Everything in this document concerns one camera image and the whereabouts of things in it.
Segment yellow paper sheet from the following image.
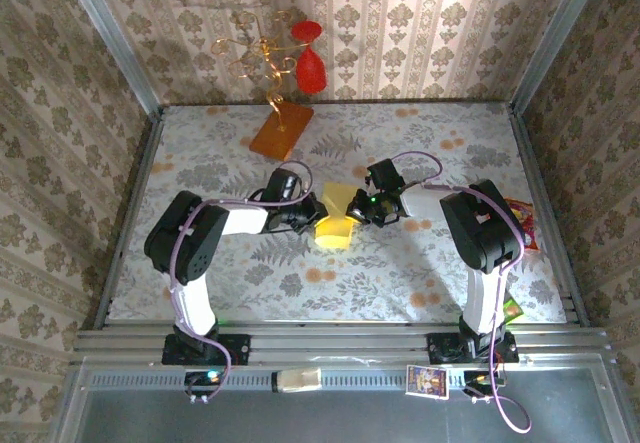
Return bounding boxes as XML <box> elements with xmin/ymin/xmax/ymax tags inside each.
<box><xmin>314</xmin><ymin>181</ymin><xmax>359</xmax><ymax>251</ymax></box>

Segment floral tablecloth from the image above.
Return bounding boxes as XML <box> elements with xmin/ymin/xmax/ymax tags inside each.
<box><xmin>106</xmin><ymin>101</ymin><xmax>570</xmax><ymax>324</ymax></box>

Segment red wine glass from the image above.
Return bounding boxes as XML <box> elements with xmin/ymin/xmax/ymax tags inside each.
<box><xmin>290</xmin><ymin>19</ymin><xmax>329</xmax><ymax>96</ymax></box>

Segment colourful snack bag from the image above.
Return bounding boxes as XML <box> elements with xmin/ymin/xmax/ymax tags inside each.
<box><xmin>502</xmin><ymin>197</ymin><xmax>541</xmax><ymax>251</ymax></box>

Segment beige tape piece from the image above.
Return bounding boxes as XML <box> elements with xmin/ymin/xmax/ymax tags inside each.
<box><xmin>270</xmin><ymin>367</ymin><xmax>323</xmax><ymax>395</ymax></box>

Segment playing card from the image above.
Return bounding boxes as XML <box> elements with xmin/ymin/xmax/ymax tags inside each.
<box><xmin>404</xmin><ymin>363</ymin><xmax>451</xmax><ymax>400</ymax></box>

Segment small circuit board with LED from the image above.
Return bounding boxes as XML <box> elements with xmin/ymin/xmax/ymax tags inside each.
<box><xmin>462</xmin><ymin>369</ymin><xmax>507</xmax><ymax>395</ymax></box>
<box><xmin>183</xmin><ymin>369</ymin><xmax>225</xmax><ymax>395</ymax></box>

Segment grey metal tray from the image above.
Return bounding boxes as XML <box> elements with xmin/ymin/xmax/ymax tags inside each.
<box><xmin>49</xmin><ymin>355</ymin><xmax>634</xmax><ymax>443</ymax></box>

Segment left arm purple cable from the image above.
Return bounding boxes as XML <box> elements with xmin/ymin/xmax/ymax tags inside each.
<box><xmin>167</xmin><ymin>159</ymin><xmax>314</xmax><ymax>404</ymax></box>

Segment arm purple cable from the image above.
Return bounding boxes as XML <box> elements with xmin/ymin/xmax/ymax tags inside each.
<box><xmin>167</xmin><ymin>159</ymin><xmax>314</xmax><ymax>404</ymax></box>
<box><xmin>392</xmin><ymin>149</ymin><xmax>534</xmax><ymax>435</ymax></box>

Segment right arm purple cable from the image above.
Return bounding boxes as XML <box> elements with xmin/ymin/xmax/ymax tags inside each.
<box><xmin>392</xmin><ymin>149</ymin><xmax>534</xmax><ymax>435</ymax></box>

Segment gold wire stand wooden base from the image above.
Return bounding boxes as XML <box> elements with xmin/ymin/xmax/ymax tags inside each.
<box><xmin>210</xmin><ymin>9</ymin><xmax>316</xmax><ymax>164</ymax></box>

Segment long aluminium frame rail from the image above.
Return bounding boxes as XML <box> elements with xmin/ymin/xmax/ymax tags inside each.
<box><xmin>71</xmin><ymin>326</ymin><xmax>615</xmax><ymax>365</ymax></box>

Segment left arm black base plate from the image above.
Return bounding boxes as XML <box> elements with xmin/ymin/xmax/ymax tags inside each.
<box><xmin>161</xmin><ymin>332</ymin><xmax>252</xmax><ymax>367</ymax></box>

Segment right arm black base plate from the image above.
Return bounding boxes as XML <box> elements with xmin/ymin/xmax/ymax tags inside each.
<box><xmin>426</xmin><ymin>331</ymin><xmax>520</xmax><ymax>365</ymax></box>

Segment aluminium side rail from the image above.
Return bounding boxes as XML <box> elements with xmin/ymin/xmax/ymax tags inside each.
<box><xmin>92</xmin><ymin>105</ymin><xmax>166</xmax><ymax>332</ymax></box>
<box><xmin>507</xmin><ymin>102</ymin><xmax>591</xmax><ymax>329</ymax></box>

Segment grey slotted cable duct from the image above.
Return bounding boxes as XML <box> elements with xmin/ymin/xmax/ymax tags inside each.
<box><xmin>83</xmin><ymin>366</ymin><xmax>507</xmax><ymax>393</ymax></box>

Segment aluminium corner post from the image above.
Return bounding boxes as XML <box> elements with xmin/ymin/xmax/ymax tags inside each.
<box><xmin>508</xmin><ymin>0</ymin><xmax>610</xmax><ymax>114</ymax></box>
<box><xmin>55</xmin><ymin>0</ymin><xmax>166</xmax><ymax>120</ymax></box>

